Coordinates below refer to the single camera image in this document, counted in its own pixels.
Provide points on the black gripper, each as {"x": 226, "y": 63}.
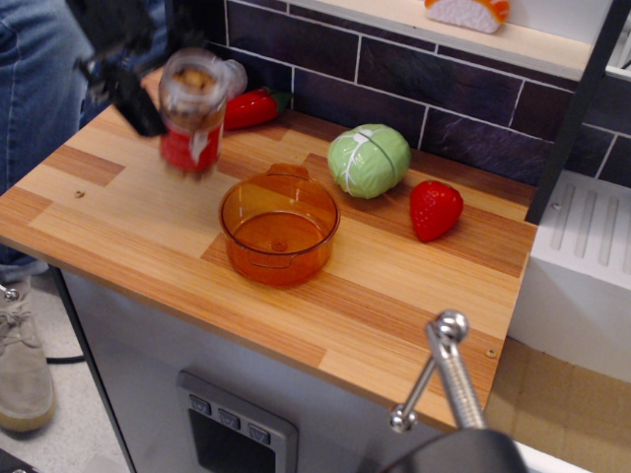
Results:
{"x": 137, "y": 34}

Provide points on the clear almond jar red label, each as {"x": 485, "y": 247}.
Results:
{"x": 193, "y": 99}

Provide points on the orange transparent plastic pot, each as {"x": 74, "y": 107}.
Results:
{"x": 279, "y": 226}

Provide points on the toy ice cream cone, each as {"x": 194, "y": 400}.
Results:
{"x": 237, "y": 78}

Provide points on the red toy chili pepper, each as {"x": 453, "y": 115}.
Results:
{"x": 255, "y": 107}

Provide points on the green toy cabbage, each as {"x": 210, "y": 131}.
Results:
{"x": 369, "y": 160}

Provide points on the beige suede shoe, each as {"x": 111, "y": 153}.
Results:
{"x": 27, "y": 393}

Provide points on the red toy strawberry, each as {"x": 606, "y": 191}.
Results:
{"x": 435, "y": 207}

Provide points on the grey oven control panel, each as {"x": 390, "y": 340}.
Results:
{"x": 229, "y": 434}

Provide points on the toy salmon sushi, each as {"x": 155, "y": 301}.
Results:
{"x": 485, "y": 16}

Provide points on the light wooden shelf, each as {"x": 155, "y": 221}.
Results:
{"x": 553, "y": 37}

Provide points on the white ribbed sink block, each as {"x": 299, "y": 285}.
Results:
{"x": 574, "y": 303}

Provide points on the metal clamp screw handle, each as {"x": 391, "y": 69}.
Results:
{"x": 473, "y": 447}

